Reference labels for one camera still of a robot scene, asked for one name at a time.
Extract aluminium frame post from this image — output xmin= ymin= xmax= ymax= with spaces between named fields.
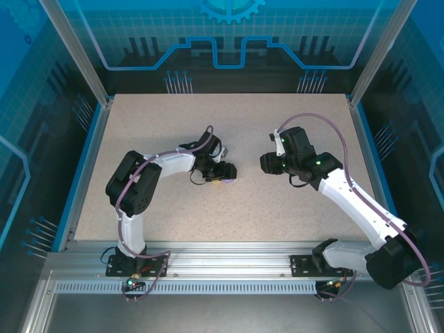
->
xmin=38 ymin=0 xmax=114 ymax=107
xmin=348 ymin=0 xmax=419 ymax=107

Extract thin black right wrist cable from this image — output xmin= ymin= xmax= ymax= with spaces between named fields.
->
xmin=289 ymin=173 xmax=310 ymax=189

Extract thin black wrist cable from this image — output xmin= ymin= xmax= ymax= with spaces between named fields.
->
xmin=189 ymin=169 xmax=210 ymax=187
xmin=289 ymin=173 xmax=310 ymax=189

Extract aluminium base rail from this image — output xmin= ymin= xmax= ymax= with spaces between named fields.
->
xmin=44 ymin=240 xmax=416 ymax=280

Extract grey metal tray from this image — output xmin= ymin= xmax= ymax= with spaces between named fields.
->
xmin=19 ymin=269 xmax=433 ymax=333

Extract slotted metal cable duct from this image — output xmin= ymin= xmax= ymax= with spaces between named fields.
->
xmin=54 ymin=281 xmax=322 ymax=296

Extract blue table edge strip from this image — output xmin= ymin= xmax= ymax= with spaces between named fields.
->
xmin=355 ymin=100 xmax=400 ymax=219
xmin=51 ymin=100 xmax=105 ymax=253

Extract thin black left wrist cable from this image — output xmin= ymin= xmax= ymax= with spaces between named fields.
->
xmin=189 ymin=169 xmax=210 ymax=187

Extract aluminium side frame rail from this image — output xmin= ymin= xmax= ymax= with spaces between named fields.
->
xmin=348 ymin=96 xmax=398 ymax=223
xmin=57 ymin=98 xmax=114 ymax=253

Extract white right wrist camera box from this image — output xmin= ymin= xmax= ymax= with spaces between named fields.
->
xmin=268 ymin=128 xmax=284 ymax=157

